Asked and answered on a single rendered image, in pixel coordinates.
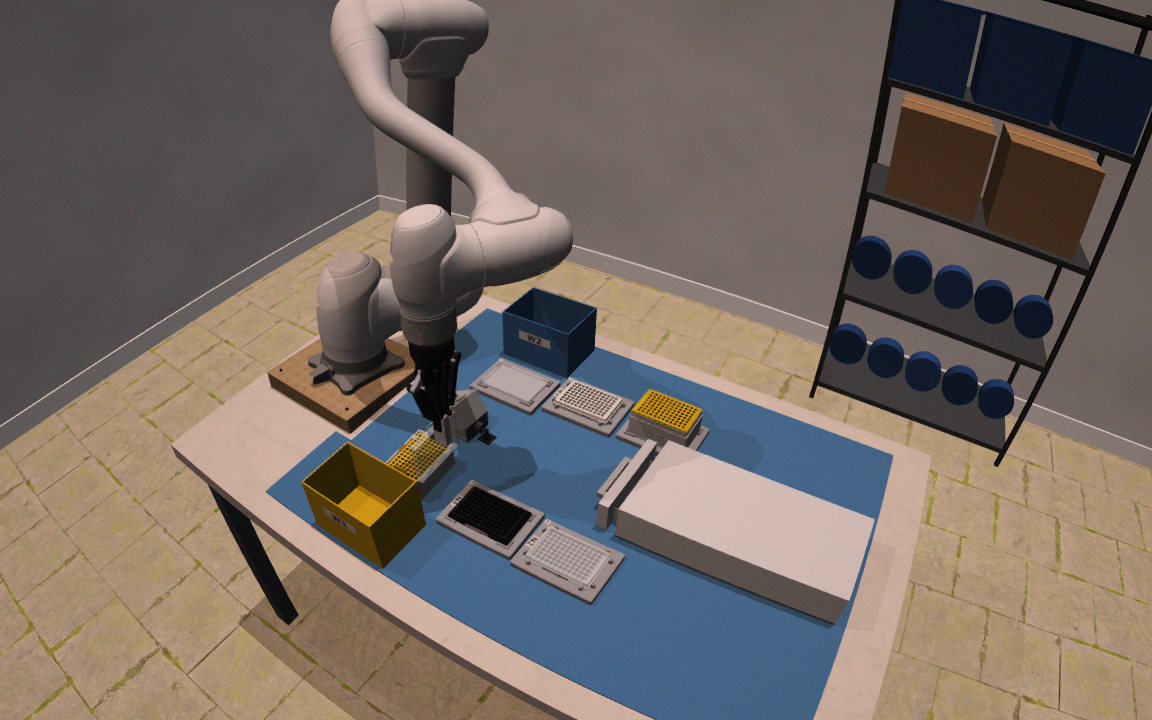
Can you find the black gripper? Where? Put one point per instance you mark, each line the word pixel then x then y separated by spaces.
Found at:
pixel 432 368

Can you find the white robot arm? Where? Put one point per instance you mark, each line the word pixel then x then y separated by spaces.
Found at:
pixel 433 262

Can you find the black assay plate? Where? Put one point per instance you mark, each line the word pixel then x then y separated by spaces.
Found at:
pixel 479 502

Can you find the blue bench mat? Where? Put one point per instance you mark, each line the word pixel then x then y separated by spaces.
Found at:
pixel 661 639

